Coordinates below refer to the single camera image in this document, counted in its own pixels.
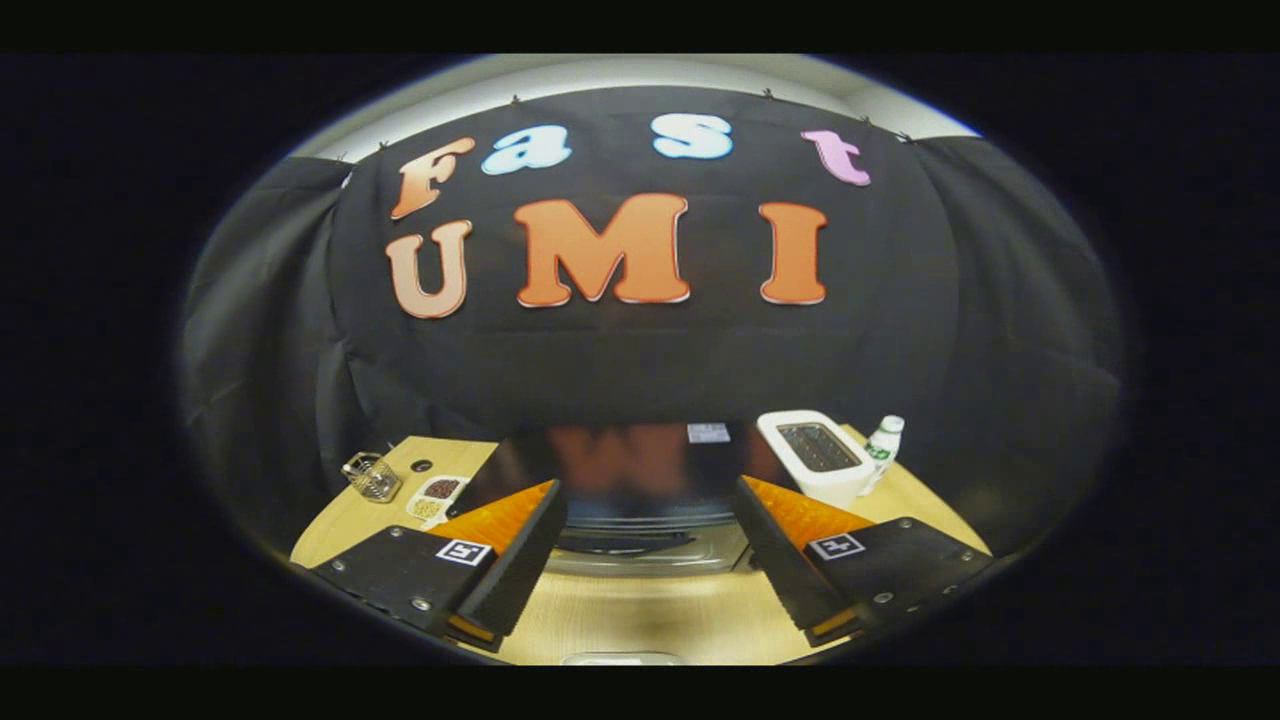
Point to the square white plate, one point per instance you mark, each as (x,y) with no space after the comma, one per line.
(620,660)

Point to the white plastic bottle green label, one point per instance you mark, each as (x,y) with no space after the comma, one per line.
(886,446)

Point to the white pop-up toaster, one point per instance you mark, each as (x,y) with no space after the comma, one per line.
(832,486)

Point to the black toaster oven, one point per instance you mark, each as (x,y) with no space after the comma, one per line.
(640,548)

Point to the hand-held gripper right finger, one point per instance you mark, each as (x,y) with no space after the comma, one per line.
(785,570)

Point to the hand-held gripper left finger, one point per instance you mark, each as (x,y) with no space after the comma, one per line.
(520,570)

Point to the white divided snack dish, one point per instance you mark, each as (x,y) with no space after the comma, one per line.
(425,502)

